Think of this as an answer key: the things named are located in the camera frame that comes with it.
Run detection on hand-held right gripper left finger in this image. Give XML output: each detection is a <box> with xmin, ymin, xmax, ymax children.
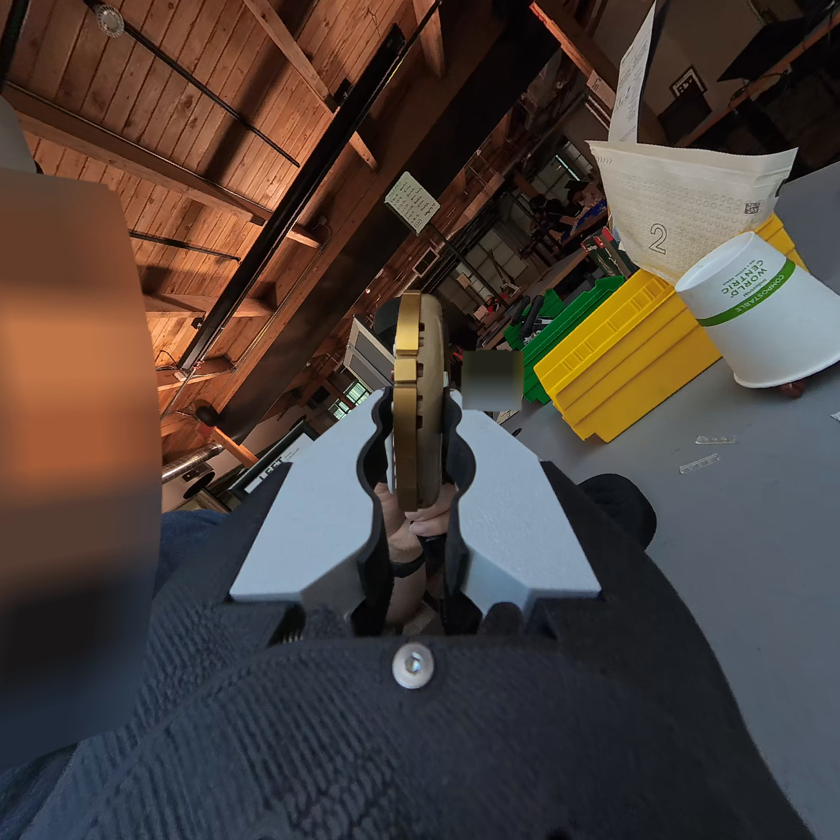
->
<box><xmin>228</xmin><ymin>387</ymin><xmax>396</xmax><ymax>632</ymax></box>

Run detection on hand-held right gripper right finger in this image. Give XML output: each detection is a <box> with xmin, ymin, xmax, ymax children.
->
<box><xmin>442</xmin><ymin>387</ymin><xmax>605</xmax><ymax>632</ymax></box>

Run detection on round tan lego base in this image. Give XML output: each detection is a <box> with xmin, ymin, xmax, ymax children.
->
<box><xmin>392</xmin><ymin>290</ymin><xmax>450</xmax><ymax>513</ymax></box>

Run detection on person's left hand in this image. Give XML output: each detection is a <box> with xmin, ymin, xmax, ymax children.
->
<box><xmin>386</xmin><ymin>489</ymin><xmax>454</xmax><ymax>624</ymax></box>

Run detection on black framed white sign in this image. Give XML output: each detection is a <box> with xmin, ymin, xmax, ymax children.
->
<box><xmin>223</xmin><ymin>451</ymin><xmax>293</xmax><ymax>503</ymax></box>

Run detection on person's dark blue shirt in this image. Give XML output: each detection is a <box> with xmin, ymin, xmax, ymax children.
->
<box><xmin>161</xmin><ymin>511</ymin><xmax>253</xmax><ymax>595</ymax></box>

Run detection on yellow plastic bin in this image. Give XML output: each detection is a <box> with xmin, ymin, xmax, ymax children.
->
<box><xmin>533</xmin><ymin>213</ymin><xmax>808</xmax><ymax>442</ymax></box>

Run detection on green plastic bin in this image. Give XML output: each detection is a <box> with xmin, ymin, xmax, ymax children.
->
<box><xmin>504</xmin><ymin>274</ymin><xmax>627</xmax><ymax>403</ymax></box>

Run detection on dark box with red label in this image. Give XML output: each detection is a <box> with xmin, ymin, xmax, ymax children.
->
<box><xmin>581</xmin><ymin>226</ymin><xmax>634</xmax><ymax>277</ymax></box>

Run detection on white paper cup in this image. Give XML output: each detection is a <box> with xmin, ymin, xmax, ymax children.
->
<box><xmin>675</xmin><ymin>231</ymin><xmax>840</xmax><ymax>389</ymax></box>

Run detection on white hanging notice board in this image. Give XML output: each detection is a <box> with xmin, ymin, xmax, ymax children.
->
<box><xmin>384</xmin><ymin>172</ymin><xmax>441</xmax><ymax>235</ymax></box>

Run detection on white paper parts bag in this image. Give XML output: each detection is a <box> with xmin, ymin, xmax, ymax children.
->
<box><xmin>586</xmin><ymin>140</ymin><xmax>799</xmax><ymax>284</ymax></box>

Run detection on silver ventilation duct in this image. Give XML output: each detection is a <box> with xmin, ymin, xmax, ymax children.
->
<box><xmin>162</xmin><ymin>443</ymin><xmax>224</xmax><ymax>483</ymax></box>

